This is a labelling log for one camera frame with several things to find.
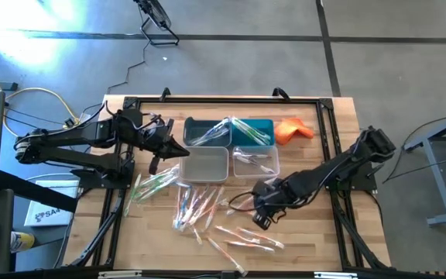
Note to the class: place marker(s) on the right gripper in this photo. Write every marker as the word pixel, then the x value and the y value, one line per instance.
pixel 273 199

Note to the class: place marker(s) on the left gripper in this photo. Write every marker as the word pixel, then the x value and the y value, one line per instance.
pixel 155 143

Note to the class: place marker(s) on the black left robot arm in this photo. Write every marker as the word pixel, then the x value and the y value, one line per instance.
pixel 72 135

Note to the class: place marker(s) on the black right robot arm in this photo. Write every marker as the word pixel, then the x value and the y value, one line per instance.
pixel 343 166

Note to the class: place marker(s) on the beige plastic bin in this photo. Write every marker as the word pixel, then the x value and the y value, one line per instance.
pixel 203 164

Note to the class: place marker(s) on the slate grey plastic bin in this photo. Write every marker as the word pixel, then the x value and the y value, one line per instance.
pixel 192 124

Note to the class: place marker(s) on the clear plastic bin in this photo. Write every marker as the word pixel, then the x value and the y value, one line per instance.
pixel 269 155

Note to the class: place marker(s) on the teal plastic bin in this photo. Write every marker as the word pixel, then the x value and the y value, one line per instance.
pixel 265 126

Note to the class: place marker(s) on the orange cloth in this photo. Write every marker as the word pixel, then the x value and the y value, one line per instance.
pixel 296 128

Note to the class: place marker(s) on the yellow power splitter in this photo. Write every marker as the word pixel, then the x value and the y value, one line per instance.
pixel 70 124

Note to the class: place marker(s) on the white metal plate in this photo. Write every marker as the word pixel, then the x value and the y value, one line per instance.
pixel 120 274
pixel 335 275

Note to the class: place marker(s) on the white printed box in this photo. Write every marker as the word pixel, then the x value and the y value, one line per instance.
pixel 52 209

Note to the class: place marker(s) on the black floor fan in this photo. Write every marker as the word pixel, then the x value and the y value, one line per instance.
pixel 157 13

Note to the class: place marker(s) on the yellow can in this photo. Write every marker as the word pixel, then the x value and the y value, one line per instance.
pixel 21 241

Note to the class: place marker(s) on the grey metal stand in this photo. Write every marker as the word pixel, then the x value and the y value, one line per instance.
pixel 438 182

